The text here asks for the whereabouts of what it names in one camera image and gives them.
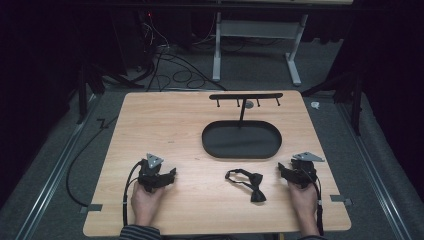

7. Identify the white metal desk frame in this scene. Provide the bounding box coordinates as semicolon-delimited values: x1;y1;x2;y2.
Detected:
211;12;310;87

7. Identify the grey tape piece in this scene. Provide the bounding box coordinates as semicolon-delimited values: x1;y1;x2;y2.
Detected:
329;194;353;207
79;203;104;215

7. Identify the left hand-held gripper black cable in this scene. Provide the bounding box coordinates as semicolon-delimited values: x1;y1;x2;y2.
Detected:
121;159;145;228

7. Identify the black metal stand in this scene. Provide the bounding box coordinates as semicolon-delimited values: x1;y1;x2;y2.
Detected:
300;64;365;137
75;61;146;125

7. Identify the long black floor cable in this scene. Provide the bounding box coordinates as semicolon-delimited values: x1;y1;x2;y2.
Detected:
65;114;119;208

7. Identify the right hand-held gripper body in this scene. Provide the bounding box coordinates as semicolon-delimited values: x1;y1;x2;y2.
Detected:
290;151;326;190

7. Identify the hand-held gripper black cable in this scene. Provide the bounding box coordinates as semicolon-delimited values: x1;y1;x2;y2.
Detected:
299;168;325;237
121;159;145;228

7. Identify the person's right hand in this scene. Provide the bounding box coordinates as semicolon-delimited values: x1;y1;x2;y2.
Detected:
287;181;320;231

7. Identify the right hand-held gripper black cable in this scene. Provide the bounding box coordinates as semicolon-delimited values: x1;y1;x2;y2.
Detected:
299;168;325;237

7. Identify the tangle of black floor cables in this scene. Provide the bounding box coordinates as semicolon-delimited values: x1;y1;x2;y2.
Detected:
134;13;229;93

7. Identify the metal floor rail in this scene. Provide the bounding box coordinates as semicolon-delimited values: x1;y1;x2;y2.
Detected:
14;94;98;240
334;101;416;240

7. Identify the black bow tie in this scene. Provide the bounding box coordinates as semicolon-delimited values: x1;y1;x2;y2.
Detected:
224;168;268;204

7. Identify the black hook stand with tray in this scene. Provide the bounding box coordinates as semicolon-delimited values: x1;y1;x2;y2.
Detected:
201;92;284;160

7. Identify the person's left hand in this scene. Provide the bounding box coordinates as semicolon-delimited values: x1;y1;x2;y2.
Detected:
130;181;167;228

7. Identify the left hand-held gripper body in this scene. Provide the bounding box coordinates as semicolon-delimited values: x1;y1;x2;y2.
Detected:
137;152;169;193

